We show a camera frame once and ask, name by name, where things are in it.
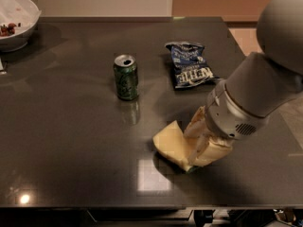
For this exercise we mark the red food in bowl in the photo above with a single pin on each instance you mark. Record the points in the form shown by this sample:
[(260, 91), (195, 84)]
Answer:
[(8, 30)]

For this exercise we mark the green soda can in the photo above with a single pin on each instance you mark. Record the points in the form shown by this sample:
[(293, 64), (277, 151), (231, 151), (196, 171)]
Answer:
[(125, 70)]

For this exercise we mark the yellow wavy sponge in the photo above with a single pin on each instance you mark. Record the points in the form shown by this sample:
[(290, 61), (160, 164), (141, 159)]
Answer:
[(171, 143)]

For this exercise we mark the blue chip bag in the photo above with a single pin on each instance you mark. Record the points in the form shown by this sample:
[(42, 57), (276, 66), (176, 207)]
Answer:
[(190, 67)]

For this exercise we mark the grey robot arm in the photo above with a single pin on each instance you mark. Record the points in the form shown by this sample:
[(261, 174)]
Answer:
[(240, 105)]

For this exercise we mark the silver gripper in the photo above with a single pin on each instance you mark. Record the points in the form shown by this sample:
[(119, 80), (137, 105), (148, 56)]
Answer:
[(229, 115)]

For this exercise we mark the white bowl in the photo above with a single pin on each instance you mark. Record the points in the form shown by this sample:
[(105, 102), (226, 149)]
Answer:
[(24, 14)]

